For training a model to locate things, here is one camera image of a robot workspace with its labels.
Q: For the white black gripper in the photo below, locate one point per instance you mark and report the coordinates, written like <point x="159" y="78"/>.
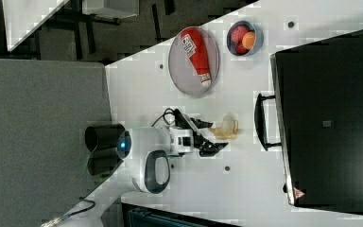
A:
<point x="182" y="133"/>

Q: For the plush peeled banana toy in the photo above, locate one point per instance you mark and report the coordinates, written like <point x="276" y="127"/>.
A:
<point x="227" y="130"/>

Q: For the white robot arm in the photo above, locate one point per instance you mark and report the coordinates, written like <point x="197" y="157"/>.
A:
<point x="145" y="154"/>

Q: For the plush red ketchup bottle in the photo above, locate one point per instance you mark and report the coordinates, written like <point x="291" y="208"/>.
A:
<point x="195" y="49"/>

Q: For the orange plush fruit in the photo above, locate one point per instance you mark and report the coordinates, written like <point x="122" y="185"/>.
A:
<point x="248" y="40"/>

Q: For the red plush fruit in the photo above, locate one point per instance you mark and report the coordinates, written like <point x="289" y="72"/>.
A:
<point x="237" y="37"/>

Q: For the small blue bowl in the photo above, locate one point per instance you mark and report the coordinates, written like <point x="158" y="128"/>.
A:
<point x="259" y="38"/>

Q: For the silver black toaster oven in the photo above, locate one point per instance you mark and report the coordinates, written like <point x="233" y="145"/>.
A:
<point x="318" y="92"/>

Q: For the grey partition panel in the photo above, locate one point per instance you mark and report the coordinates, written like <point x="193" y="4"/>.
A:
<point x="45" y="107"/>

